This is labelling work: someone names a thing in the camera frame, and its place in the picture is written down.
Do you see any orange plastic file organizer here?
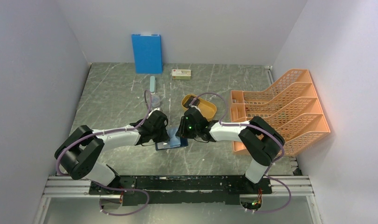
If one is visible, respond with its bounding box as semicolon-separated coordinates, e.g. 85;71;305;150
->
230;69;330;156

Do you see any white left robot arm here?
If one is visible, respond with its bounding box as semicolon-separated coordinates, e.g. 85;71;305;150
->
55;110;170;194

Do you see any blue upright folder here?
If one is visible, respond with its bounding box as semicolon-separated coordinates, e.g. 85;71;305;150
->
131;34;163;74

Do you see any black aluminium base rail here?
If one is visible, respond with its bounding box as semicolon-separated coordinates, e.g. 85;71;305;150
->
42;175;315;207

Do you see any light blue stapler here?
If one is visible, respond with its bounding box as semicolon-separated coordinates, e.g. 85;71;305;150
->
149;76;156;94

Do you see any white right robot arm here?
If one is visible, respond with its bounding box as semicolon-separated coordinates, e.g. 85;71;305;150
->
176;108;285;193

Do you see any yellow oval tray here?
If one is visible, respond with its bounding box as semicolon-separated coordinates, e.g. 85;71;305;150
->
181;94;217;121

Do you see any navy blue card holder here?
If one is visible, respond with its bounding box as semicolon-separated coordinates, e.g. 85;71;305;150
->
155;127;188;151

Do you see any green and white small box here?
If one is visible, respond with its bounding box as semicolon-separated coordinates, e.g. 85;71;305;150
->
171;69;192;80

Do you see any black VIP card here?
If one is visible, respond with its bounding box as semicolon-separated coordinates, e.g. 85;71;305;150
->
188;96;200;106

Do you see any clear jar of paper clips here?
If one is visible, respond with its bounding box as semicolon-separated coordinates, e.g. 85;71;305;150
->
151;94;161;108

